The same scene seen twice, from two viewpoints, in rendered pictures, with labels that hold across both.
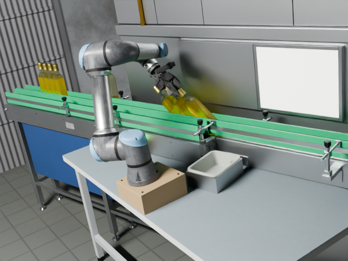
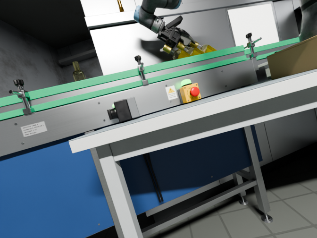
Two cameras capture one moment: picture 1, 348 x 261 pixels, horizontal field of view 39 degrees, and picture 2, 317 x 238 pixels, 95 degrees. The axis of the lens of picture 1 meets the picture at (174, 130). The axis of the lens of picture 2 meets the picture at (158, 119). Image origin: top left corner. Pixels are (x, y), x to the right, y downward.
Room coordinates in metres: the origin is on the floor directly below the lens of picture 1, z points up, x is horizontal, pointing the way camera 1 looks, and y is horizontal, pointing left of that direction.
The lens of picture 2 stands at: (2.20, 0.84, 0.77)
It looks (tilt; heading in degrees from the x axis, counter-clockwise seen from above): 4 degrees down; 305
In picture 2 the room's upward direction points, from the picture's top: 16 degrees counter-clockwise
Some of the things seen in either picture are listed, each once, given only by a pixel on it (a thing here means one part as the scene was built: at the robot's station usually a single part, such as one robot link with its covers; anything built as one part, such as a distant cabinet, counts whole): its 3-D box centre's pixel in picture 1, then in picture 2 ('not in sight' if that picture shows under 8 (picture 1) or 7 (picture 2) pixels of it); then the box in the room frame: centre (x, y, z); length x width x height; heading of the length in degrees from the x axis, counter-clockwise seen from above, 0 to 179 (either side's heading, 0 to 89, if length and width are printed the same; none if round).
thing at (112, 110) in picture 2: not in sight; (112, 113); (2.67, 0.46, 0.79); 0.04 x 0.03 x 0.04; 137
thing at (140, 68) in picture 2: (113, 118); (142, 69); (2.57, 0.32, 0.94); 0.07 x 0.04 x 0.13; 137
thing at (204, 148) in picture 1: (208, 146); (248, 66); (2.21, -0.16, 0.85); 0.09 x 0.04 x 0.07; 137
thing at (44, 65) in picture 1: (49, 83); not in sight; (3.24, 0.79, 1.02); 0.06 x 0.06 x 0.28; 47
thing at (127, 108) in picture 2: not in sight; (126, 110); (2.63, 0.42, 0.79); 0.08 x 0.08 x 0.08; 47
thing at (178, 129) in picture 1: (85, 112); (70, 92); (2.81, 0.52, 0.92); 1.75 x 0.01 x 0.08; 47
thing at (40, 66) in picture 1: (44, 82); not in sight; (3.28, 0.83, 1.02); 0.06 x 0.06 x 0.28; 47
